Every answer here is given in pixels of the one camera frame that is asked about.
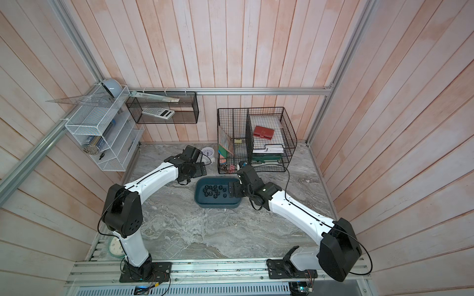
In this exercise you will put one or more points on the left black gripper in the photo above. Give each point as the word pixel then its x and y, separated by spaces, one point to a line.
pixel 199 171

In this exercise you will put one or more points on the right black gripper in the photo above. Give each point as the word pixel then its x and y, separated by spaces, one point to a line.
pixel 237 185

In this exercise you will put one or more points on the dark teal storage box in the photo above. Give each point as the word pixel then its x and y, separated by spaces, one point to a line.
pixel 205 197

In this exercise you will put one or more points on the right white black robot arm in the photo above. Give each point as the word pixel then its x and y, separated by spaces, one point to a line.
pixel 337 249

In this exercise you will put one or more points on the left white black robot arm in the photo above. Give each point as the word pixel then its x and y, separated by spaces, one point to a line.
pixel 123 211

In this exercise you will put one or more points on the small white alarm clock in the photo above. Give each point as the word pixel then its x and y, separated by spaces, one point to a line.
pixel 208 155

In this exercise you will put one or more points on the white tray in organizer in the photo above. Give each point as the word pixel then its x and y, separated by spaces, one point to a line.
pixel 270 149

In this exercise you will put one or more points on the white calculator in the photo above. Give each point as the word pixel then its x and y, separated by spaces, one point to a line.
pixel 158 112

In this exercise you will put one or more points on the red wallet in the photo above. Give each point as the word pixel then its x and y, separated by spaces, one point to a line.
pixel 263 132

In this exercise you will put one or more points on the clear plastic ruler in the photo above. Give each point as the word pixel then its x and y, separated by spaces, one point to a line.
pixel 155 97

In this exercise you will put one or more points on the grey computer mouse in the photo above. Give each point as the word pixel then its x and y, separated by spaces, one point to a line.
pixel 112 86

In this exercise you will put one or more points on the black wire desk organizer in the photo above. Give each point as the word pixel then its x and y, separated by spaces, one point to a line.
pixel 236 142

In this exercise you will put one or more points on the black wire wall basket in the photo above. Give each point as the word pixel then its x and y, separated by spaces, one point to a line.
pixel 186 111

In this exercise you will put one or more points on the white wire wall shelf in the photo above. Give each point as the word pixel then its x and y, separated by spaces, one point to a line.
pixel 106 132

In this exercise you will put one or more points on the green round wall clock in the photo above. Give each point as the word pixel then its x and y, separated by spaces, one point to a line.
pixel 115 248

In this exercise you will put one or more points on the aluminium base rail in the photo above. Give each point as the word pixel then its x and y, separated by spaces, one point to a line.
pixel 205 271

